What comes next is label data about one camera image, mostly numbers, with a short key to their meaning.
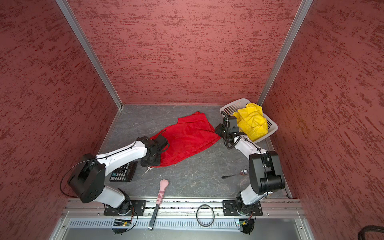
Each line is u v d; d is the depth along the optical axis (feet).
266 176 1.45
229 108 3.61
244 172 2.77
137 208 2.42
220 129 2.74
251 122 3.16
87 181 1.42
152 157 2.26
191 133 3.21
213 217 2.33
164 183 2.66
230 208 2.42
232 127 2.38
